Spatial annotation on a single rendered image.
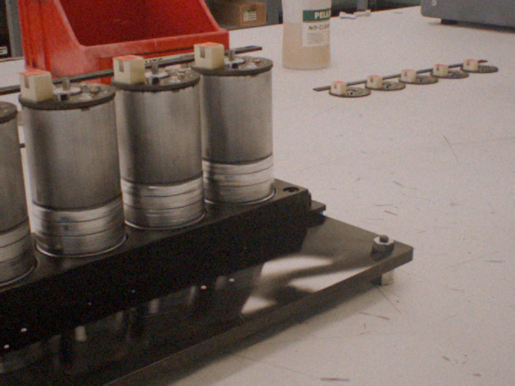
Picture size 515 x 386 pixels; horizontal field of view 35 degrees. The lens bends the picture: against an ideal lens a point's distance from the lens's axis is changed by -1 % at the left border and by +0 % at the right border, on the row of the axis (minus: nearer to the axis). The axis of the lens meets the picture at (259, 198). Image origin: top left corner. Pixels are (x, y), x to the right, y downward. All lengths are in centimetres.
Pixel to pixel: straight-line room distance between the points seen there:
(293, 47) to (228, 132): 32
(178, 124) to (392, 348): 8
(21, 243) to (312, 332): 8
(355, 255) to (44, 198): 9
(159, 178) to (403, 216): 11
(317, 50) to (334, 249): 33
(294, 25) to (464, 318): 36
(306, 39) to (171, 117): 34
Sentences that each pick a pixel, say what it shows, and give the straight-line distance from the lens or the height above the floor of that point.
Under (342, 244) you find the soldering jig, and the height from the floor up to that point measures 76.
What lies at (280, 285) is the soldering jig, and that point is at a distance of 22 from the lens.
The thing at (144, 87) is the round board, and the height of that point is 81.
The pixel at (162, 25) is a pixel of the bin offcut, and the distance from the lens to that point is 61.
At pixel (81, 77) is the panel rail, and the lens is 24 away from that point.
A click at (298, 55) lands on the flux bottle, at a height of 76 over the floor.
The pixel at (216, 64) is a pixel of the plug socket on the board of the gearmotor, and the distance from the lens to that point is 24.
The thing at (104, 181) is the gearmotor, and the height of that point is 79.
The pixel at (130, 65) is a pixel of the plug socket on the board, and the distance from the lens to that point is 23.
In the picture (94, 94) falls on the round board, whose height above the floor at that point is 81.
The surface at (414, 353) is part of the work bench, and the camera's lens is 22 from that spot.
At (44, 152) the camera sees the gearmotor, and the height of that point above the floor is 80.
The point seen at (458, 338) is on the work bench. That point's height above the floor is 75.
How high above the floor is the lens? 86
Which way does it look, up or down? 20 degrees down
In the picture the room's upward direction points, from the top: 1 degrees counter-clockwise
